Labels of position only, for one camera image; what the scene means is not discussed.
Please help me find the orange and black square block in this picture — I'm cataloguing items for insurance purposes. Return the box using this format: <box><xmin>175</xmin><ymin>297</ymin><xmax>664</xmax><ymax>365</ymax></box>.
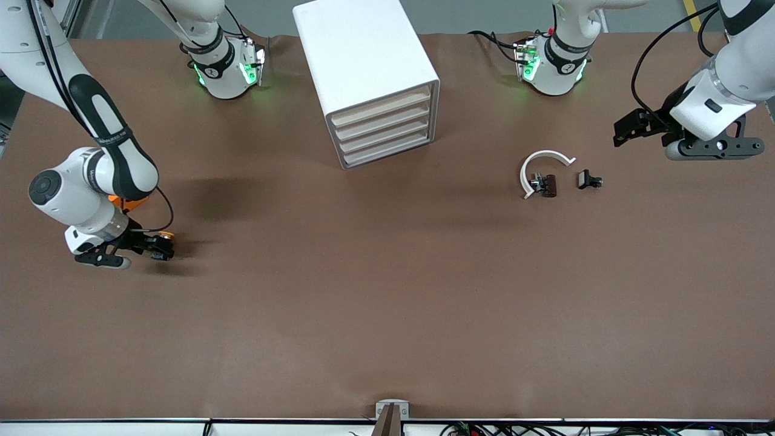
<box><xmin>108</xmin><ymin>192</ymin><xmax>150</xmax><ymax>212</ymax></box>

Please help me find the white curved plastic arc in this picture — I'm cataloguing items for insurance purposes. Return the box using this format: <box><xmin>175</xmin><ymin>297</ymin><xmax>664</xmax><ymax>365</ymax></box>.
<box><xmin>521</xmin><ymin>150</ymin><xmax>576</xmax><ymax>200</ymax></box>

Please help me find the grey base connector box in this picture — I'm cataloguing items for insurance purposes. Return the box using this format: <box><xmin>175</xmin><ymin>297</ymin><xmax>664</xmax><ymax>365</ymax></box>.
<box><xmin>239</xmin><ymin>39</ymin><xmax>268</xmax><ymax>87</ymax></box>
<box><xmin>515</xmin><ymin>38</ymin><xmax>541</xmax><ymax>83</ymax></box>

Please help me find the brown table mat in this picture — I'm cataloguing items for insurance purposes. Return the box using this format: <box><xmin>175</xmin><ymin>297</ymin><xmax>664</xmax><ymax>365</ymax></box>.
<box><xmin>0</xmin><ymin>31</ymin><xmax>775</xmax><ymax>422</ymax></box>

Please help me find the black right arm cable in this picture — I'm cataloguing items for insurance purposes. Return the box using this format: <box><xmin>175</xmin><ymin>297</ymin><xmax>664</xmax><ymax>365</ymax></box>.
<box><xmin>124</xmin><ymin>185</ymin><xmax>176</xmax><ymax>234</ymax></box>

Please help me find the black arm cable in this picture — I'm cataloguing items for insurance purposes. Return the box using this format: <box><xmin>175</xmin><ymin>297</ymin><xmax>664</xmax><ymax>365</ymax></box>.
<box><xmin>124</xmin><ymin>185</ymin><xmax>176</xmax><ymax>234</ymax></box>
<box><xmin>631</xmin><ymin>2</ymin><xmax>725</xmax><ymax>119</ymax></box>

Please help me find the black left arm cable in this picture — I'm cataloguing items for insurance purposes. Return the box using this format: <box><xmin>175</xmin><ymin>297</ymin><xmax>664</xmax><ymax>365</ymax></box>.
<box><xmin>631</xmin><ymin>2</ymin><xmax>725</xmax><ymax>119</ymax></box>

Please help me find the black base cable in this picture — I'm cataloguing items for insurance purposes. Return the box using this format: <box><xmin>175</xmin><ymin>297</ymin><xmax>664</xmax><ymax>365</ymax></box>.
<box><xmin>469</xmin><ymin>29</ymin><xmax>523</xmax><ymax>65</ymax></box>

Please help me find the white table edge rail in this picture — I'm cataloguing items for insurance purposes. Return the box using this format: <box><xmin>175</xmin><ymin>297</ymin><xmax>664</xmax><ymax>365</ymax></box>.
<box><xmin>0</xmin><ymin>420</ymin><xmax>775</xmax><ymax>436</ymax></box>

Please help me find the grey metal bracket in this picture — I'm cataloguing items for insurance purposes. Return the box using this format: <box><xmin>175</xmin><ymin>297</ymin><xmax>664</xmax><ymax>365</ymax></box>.
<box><xmin>375</xmin><ymin>400</ymin><xmax>411</xmax><ymax>420</ymax></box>

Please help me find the tangled cable bundle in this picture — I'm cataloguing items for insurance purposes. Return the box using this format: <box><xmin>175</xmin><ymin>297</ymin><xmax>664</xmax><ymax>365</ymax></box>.
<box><xmin>439</xmin><ymin>422</ymin><xmax>775</xmax><ymax>436</ymax></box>

